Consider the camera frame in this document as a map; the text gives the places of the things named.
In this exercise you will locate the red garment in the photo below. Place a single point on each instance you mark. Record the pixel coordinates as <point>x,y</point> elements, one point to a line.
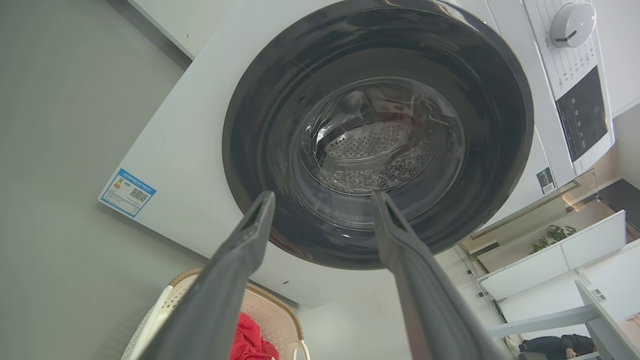
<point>250,342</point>

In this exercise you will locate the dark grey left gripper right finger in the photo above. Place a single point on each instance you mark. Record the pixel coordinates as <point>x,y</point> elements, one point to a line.
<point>425,300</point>

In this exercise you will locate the white washing machine control dial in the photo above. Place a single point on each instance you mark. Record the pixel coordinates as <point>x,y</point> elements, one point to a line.
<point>572,24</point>

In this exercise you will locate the white desk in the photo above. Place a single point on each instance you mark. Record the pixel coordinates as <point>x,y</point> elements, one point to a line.
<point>590,320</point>

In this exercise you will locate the person in dark clothes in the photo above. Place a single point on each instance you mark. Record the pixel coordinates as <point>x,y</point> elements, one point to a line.
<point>552,346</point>

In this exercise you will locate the green potted plant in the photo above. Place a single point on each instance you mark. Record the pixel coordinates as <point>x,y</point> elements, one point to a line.
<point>552,236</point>

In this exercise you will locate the blue energy label sticker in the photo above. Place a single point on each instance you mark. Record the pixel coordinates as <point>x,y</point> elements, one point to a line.
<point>127,192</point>

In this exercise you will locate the white partition cabinet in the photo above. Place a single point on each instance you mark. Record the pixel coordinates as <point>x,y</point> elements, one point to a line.
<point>555,260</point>

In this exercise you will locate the white perforated laundry basket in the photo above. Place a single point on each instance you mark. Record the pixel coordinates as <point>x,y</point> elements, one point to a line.
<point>272,315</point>

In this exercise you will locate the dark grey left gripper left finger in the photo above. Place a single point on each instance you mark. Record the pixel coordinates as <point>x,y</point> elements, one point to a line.
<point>215,295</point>

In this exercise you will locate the white front-load washing machine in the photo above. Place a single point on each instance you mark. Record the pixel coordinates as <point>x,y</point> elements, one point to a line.
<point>200,165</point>

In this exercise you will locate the dark round washing machine door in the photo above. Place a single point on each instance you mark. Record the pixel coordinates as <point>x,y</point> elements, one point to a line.
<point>378,131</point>

